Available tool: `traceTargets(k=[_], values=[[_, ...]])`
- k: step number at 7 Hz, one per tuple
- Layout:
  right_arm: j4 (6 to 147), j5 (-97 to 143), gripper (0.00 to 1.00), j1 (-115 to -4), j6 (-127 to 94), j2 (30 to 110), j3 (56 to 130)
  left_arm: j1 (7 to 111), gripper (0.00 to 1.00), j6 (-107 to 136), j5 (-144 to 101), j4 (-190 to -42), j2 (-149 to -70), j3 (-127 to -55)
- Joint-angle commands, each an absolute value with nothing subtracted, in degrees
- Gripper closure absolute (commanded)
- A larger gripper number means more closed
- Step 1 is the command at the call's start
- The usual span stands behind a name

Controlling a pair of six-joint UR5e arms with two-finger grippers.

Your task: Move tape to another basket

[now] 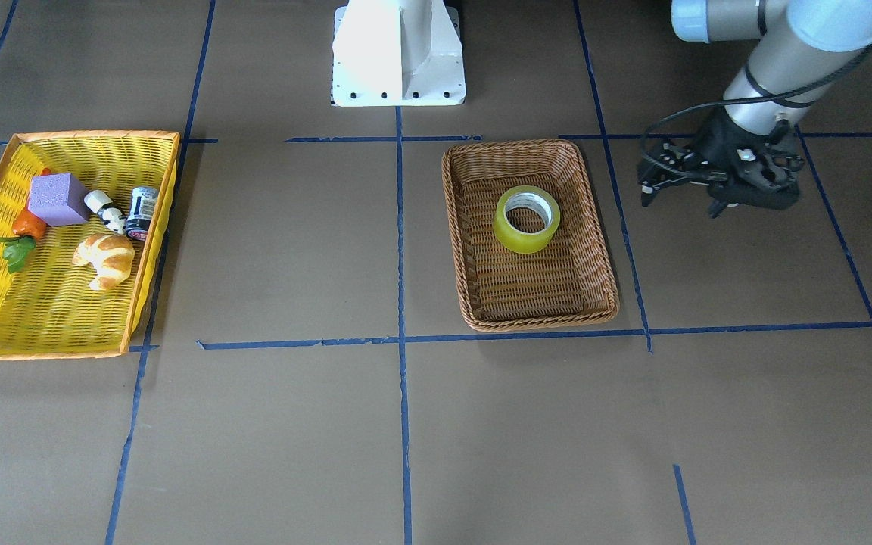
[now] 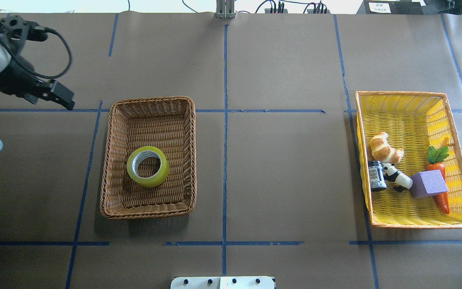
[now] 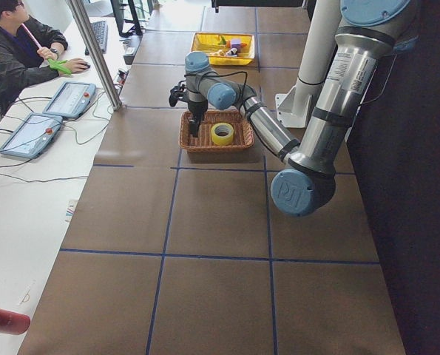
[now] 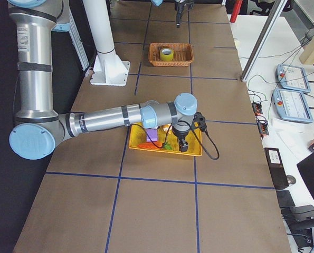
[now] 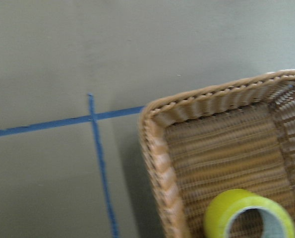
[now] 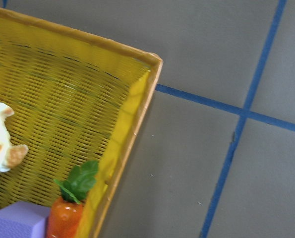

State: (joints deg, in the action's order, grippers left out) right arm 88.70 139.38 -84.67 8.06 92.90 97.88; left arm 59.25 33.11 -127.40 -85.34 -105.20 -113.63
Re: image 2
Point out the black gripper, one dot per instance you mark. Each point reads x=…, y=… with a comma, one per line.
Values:
x=13, y=78

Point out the yellow tape roll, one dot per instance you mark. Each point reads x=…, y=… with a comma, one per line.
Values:
x=148, y=166

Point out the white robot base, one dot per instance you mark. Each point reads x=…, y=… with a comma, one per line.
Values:
x=224, y=282

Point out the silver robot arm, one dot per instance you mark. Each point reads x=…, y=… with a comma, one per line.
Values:
x=6, y=55

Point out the brown wicker basket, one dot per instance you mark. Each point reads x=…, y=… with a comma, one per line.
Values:
x=167, y=123

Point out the yellow woven basket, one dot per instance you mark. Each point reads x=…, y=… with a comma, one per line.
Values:
x=413, y=121

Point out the black box with label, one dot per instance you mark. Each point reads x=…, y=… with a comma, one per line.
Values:
x=390, y=7

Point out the toy croissant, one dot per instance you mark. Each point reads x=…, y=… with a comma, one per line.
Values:
x=382, y=151

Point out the small black can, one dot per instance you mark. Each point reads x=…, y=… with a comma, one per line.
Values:
x=376, y=176

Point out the panda figurine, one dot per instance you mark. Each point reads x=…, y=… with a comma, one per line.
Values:
x=392, y=174

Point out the purple foam cube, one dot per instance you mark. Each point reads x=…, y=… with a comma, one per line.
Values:
x=427, y=184

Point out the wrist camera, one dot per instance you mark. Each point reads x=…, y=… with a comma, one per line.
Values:
x=15, y=31

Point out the metal post bracket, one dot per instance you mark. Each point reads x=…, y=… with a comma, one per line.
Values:
x=225, y=9

